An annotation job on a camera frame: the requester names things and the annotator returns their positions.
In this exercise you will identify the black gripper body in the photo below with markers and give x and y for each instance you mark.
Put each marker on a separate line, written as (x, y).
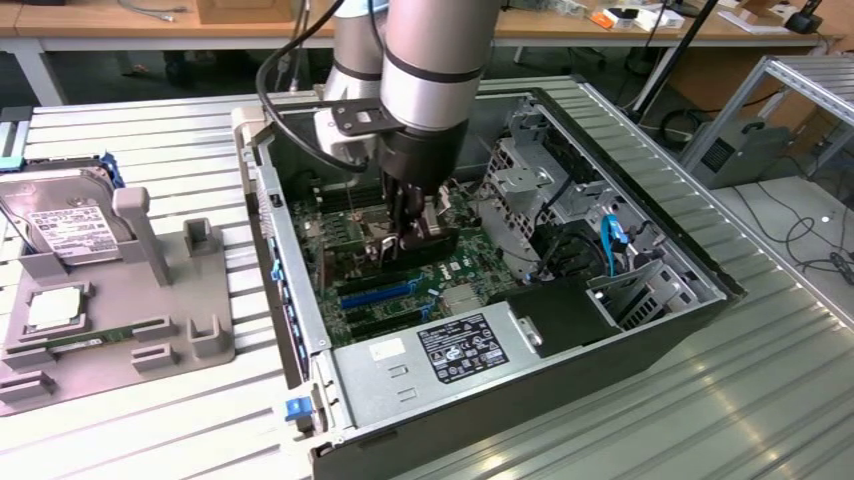
(427, 155)

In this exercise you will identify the black Nvidia graphics card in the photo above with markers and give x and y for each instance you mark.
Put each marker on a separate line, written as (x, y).
(434, 250)

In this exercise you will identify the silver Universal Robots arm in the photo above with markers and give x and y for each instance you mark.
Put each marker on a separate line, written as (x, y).
(434, 60)

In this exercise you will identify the metal socket cover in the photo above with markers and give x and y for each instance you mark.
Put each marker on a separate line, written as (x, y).
(450, 192)

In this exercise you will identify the CPU socket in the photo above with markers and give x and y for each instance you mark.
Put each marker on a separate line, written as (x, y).
(370, 227)

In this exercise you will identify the black RAM slot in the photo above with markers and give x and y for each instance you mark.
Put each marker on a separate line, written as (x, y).
(350, 200)
(347, 189)

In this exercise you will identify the thin metal locking lever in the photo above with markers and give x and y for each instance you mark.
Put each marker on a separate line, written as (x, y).
(348, 197)

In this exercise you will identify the green motherboard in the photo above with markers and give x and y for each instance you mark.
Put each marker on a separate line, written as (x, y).
(487, 260)

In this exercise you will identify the long black expansion slot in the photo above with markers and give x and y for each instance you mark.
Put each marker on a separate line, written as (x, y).
(390, 325)
(370, 287)

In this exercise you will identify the silver chipset heat sink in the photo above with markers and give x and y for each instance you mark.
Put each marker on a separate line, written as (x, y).
(462, 299)

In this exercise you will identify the blue expansion slot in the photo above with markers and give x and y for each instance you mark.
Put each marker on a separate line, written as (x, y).
(374, 298)

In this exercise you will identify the silver metal drive cage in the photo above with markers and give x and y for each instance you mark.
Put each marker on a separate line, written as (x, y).
(574, 200)

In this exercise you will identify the short black expansion slot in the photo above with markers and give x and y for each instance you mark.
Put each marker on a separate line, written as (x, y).
(362, 316)

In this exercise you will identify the blue expansion card retainer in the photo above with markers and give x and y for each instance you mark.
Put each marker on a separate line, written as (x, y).
(274, 272)

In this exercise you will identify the black plastic box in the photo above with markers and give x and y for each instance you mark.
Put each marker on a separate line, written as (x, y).
(561, 320)

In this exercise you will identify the long wooden desk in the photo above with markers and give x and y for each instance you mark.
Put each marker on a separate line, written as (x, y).
(554, 26)

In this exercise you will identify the silver power supply unit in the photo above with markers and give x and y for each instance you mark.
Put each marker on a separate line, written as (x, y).
(374, 380)

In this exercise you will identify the silver disk bay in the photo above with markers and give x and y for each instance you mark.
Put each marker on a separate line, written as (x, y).
(641, 295)

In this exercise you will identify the orange packet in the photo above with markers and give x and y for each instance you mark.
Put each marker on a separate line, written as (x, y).
(601, 19)

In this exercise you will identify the black tripod pole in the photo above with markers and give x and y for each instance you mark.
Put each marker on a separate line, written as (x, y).
(674, 55)

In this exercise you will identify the blue case latch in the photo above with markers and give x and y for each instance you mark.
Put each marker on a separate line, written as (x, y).
(295, 407)

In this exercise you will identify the white and black box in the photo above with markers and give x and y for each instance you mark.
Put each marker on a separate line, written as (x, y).
(657, 20)

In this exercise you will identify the blue disk caddy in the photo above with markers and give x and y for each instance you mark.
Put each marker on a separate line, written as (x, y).
(110, 172)

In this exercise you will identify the black open PC case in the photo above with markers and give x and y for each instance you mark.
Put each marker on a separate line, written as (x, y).
(501, 430)

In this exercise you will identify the dark grey control box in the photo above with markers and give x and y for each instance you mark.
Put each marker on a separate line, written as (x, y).
(754, 155)

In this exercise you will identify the grey parts rack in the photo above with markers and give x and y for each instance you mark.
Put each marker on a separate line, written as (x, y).
(107, 320)

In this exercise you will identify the silver hard disk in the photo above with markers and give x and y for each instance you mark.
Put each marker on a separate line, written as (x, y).
(67, 225)

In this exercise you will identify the green RAM stick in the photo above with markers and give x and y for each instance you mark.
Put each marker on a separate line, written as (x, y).
(80, 342)

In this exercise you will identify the silver CPU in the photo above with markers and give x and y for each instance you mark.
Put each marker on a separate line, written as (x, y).
(54, 307)

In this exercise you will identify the flat white cardboard sheet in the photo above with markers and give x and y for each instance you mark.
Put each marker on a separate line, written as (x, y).
(761, 27)

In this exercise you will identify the small brown cardboard box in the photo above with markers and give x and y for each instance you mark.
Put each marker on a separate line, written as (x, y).
(761, 9)

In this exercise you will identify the grey aluminium stand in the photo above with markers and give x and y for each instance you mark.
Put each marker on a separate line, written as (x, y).
(13, 130)

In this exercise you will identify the black desk device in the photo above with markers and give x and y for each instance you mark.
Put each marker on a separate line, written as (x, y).
(803, 22)

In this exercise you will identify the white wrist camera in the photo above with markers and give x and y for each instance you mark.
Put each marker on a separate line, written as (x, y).
(340, 140)

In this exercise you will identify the aluminium profile frame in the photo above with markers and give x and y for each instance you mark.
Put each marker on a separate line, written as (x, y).
(801, 75)

